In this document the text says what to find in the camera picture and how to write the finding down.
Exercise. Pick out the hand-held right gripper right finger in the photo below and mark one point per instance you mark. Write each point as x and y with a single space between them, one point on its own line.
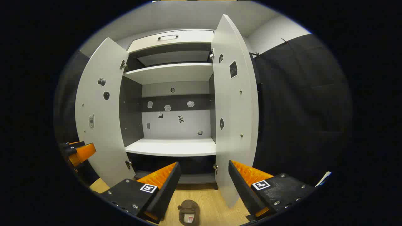
243 191

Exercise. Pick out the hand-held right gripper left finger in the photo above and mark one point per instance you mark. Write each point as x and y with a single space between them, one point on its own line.
166 191

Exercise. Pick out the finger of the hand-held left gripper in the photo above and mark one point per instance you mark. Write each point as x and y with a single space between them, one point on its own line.
73 145
83 153

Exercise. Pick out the white cabinet door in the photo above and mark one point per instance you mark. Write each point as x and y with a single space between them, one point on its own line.
100 138
234 103

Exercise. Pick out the brown fuzzy shoe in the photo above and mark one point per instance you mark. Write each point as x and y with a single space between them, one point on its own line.
188 207

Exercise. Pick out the white shoe cabinet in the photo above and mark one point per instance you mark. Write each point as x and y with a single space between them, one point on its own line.
172 146

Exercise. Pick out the white cabinet drawer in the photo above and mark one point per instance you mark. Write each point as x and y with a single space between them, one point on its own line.
188 37

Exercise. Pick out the black backdrop cloth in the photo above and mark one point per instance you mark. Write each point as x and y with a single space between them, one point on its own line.
301 110

